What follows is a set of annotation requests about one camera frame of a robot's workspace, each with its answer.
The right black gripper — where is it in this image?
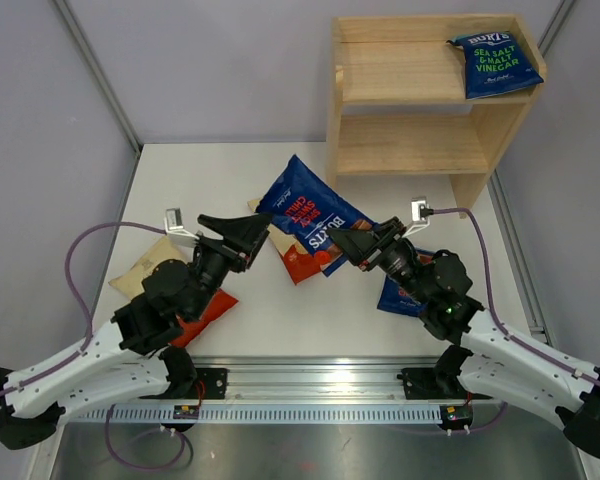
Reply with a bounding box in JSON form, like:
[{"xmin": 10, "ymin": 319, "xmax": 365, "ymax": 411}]
[{"xmin": 328, "ymin": 216, "xmax": 432, "ymax": 306}]

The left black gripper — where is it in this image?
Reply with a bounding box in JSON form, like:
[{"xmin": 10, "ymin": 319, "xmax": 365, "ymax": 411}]
[{"xmin": 187, "ymin": 213, "xmax": 273, "ymax": 322}]

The blue burts chilli bag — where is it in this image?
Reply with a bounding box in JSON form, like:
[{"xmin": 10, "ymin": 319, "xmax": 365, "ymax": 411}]
[
  {"xmin": 377, "ymin": 276, "xmax": 426, "ymax": 317},
  {"xmin": 255, "ymin": 155, "xmax": 375, "ymax": 277}
]

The blue Burts sea salt bag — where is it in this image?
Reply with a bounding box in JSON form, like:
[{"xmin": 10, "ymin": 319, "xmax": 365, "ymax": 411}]
[{"xmin": 447, "ymin": 31, "xmax": 544, "ymax": 100}]

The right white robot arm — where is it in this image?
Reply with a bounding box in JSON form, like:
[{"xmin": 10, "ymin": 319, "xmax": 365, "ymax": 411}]
[{"xmin": 325, "ymin": 217, "xmax": 600, "ymax": 459}]

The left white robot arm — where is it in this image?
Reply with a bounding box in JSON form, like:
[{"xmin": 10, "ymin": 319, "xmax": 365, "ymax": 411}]
[{"xmin": 0, "ymin": 208, "xmax": 272, "ymax": 450}]

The cream orange cassava chips bag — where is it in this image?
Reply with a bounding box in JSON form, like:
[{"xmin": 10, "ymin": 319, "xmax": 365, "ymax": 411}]
[{"xmin": 268, "ymin": 223, "xmax": 330, "ymax": 285}]

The wooden two-tier shelf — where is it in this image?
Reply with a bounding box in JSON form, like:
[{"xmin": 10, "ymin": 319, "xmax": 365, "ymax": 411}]
[{"xmin": 325, "ymin": 14, "xmax": 547, "ymax": 208}]

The cream orange cassava bag left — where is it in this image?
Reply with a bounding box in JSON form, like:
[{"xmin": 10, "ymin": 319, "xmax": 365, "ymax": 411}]
[{"xmin": 109, "ymin": 236, "xmax": 239, "ymax": 348}]

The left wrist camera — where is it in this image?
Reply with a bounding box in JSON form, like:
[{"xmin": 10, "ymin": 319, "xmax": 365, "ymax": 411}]
[{"xmin": 164, "ymin": 208, "xmax": 197, "ymax": 248}]

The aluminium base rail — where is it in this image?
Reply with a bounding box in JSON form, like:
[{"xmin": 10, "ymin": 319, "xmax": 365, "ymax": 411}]
[{"xmin": 44, "ymin": 354, "xmax": 581, "ymax": 426}]

